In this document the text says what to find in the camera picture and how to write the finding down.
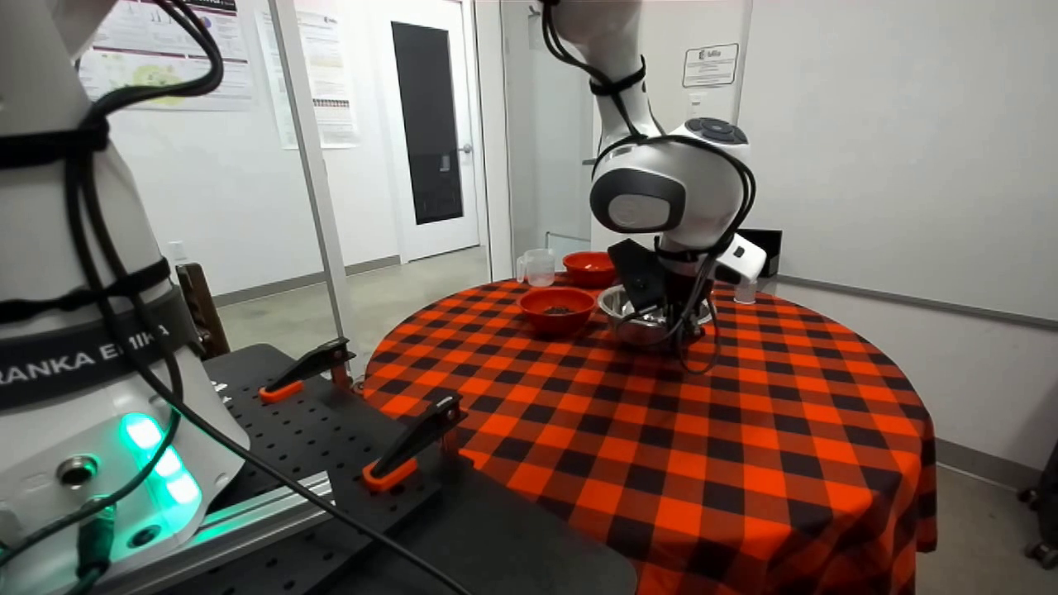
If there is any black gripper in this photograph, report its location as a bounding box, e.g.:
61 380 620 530
608 236 702 314

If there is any silver metal bowl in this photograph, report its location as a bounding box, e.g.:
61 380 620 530
594 284 715 348

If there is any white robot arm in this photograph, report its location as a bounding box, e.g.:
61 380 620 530
540 0 757 338

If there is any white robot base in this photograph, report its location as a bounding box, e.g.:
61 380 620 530
0 0 247 595

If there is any empty red bowl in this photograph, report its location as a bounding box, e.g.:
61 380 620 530
562 251 614 290

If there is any clear plastic measuring cup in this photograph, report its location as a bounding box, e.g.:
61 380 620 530
517 246 560 287

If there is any red black checkered tablecloth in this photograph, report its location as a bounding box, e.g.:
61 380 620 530
364 281 935 595

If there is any black orange clamp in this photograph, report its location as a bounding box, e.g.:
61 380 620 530
360 392 458 496
256 338 352 405

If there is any dark glass door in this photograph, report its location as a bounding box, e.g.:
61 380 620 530
389 22 461 223

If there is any black perforated breadboard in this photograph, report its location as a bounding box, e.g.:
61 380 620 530
165 342 634 595

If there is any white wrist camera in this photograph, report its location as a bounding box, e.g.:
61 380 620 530
718 233 766 281

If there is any black wall box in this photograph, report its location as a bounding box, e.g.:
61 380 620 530
728 229 784 277

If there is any wall sign paper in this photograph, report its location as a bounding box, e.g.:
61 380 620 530
682 44 741 90

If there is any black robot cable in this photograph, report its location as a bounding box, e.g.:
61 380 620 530
0 0 476 595

